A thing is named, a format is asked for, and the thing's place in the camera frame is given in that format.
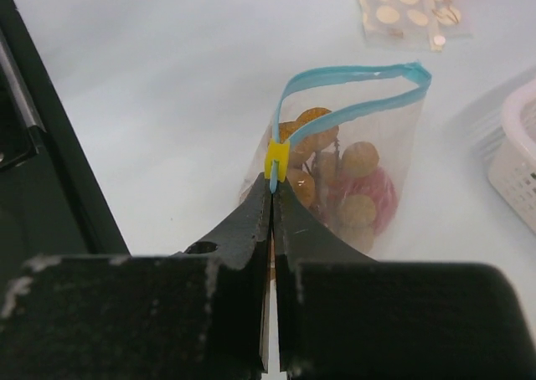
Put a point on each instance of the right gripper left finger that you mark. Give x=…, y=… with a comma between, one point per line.
x=198, y=314

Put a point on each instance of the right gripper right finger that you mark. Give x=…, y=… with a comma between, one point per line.
x=343, y=315

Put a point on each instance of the red pomegranate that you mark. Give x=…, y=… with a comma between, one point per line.
x=369, y=201

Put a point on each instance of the brown longan bunch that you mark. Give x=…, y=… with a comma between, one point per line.
x=319, y=160

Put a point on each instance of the blue zipper clear bag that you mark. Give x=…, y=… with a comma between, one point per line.
x=349, y=131

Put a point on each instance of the polka dot zip bag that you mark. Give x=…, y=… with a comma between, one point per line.
x=413, y=24

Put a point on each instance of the white plastic basket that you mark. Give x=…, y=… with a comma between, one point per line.
x=512, y=171

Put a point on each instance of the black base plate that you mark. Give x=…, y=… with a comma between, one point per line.
x=51, y=202

